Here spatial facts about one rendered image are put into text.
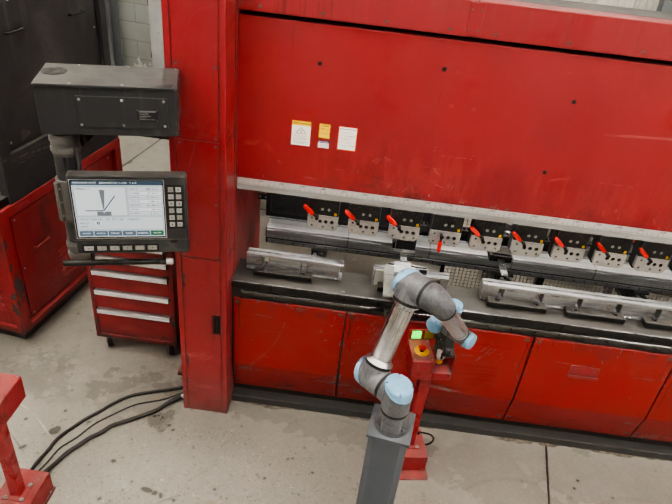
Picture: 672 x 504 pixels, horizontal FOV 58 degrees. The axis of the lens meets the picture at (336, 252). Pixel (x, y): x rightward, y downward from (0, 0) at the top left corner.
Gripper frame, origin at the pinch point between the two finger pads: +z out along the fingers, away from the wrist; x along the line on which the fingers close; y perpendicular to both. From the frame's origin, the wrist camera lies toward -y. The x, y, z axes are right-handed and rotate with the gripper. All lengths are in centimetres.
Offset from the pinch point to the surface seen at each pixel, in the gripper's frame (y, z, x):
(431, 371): -6.2, 1.7, 5.2
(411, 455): -12, 61, 5
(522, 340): 16.1, 1.5, -46.5
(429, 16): 49, -145, 26
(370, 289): 37, -11, 32
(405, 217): 42, -53, 20
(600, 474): -15, 73, -103
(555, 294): 28, -20, -61
